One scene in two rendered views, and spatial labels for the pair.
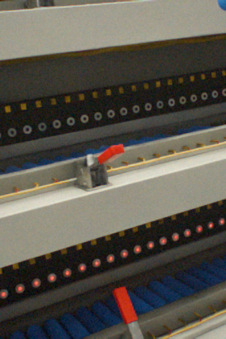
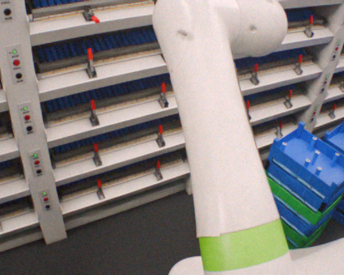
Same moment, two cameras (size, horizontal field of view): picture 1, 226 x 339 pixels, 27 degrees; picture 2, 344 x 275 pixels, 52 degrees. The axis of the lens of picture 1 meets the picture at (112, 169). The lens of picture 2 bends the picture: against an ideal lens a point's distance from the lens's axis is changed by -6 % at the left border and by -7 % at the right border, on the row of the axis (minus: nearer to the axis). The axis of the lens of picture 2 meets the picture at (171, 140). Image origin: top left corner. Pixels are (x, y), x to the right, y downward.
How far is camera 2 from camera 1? 0.74 m
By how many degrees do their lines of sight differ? 47
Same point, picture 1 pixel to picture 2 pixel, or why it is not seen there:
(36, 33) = not seen: outside the picture
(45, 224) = (70, 31)
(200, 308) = (116, 54)
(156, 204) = (109, 27)
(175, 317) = (106, 55)
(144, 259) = not seen: hidden behind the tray
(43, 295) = not seen: hidden behind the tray
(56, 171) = (77, 8)
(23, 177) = (65, 9)
